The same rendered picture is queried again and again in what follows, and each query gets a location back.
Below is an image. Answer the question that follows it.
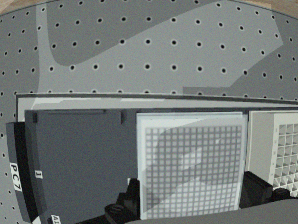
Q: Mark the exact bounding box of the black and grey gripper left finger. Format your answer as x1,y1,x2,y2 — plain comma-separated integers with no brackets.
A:
76,178,142,224

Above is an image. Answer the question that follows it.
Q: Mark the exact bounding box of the dark grey plate carrier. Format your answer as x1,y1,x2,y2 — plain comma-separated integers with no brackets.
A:
6,107,298,224

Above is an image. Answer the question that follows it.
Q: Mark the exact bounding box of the white deep-well block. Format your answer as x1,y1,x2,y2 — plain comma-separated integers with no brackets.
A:
245,110,298,197

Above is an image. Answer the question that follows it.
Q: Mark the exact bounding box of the grey well plate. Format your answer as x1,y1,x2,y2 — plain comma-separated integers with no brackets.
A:
137,112,247,220

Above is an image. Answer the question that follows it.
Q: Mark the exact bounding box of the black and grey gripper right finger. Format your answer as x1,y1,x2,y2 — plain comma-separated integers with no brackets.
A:
239,171,298,209

